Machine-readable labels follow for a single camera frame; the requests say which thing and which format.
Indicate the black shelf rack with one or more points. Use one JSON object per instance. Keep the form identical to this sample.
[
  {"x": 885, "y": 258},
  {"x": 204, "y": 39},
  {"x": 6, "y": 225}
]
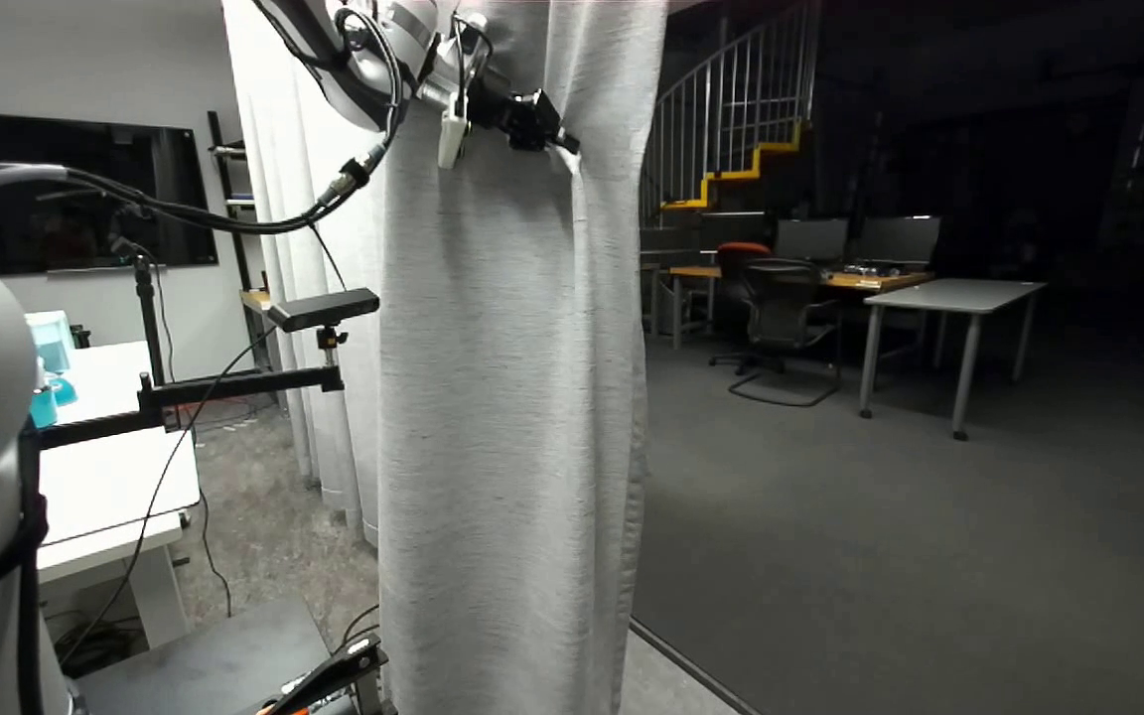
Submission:
[{"x": 230, "y": 199}]

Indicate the staircase with metal railing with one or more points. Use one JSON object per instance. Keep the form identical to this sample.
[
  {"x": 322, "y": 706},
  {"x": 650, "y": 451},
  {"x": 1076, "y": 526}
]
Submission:
[{"x": 721, "y": 109}]

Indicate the monitor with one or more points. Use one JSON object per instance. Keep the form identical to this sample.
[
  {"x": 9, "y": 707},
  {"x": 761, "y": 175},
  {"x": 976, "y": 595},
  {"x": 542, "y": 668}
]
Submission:
[
  {"x": 898, "y": 239},
  {"x": 811, "y": 239}
]

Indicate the light blue box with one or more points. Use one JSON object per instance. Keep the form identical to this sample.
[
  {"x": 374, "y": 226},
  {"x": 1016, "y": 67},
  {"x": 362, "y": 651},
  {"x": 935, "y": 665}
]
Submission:
[{"x": 51, "y": 338}]

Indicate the orange office chair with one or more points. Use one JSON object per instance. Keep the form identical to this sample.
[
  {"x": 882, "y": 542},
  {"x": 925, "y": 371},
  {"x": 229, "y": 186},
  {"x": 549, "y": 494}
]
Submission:
[{"x": 739, "y": 256}]

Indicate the black office chair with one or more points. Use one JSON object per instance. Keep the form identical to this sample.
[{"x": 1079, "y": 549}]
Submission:
[{"x": 781, "y": 308}]

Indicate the grey table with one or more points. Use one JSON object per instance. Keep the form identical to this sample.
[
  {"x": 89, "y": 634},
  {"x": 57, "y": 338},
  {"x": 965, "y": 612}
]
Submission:
[{"x": 959, "y": 294}]

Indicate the white table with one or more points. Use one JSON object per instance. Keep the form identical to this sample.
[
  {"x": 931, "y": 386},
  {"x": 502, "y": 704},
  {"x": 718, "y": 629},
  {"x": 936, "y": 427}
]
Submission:
[{"x": 105, "y": 477}]

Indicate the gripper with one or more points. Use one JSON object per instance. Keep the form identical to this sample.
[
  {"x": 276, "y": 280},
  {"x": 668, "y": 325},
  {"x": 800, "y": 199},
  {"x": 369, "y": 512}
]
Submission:
[{"x": 495, "y": 101}]

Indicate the wall screen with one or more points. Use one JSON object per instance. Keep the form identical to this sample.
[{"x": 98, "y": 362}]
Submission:
[{"x": 75, "y": 194}]

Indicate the wooden desk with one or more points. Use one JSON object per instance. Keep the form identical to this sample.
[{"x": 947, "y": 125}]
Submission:
[{"x": 701, "y": 272}]

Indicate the black orange clamp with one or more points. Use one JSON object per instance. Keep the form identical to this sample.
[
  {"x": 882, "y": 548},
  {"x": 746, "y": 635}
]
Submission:
[{"x": 334, "y": 675}]

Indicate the camera on mount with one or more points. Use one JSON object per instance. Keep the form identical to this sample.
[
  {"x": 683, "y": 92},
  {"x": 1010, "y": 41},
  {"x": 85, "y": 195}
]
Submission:
[{"x": 324, "y": 309}]

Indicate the grey curtain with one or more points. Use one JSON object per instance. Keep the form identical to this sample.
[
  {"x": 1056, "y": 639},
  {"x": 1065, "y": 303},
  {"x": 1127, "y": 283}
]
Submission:
[{"x": 512, "y": 397}]

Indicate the white sheer curtain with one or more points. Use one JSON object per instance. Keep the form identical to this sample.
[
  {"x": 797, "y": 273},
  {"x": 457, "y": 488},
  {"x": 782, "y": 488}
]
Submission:
[{"x": 284, "y": 179}]

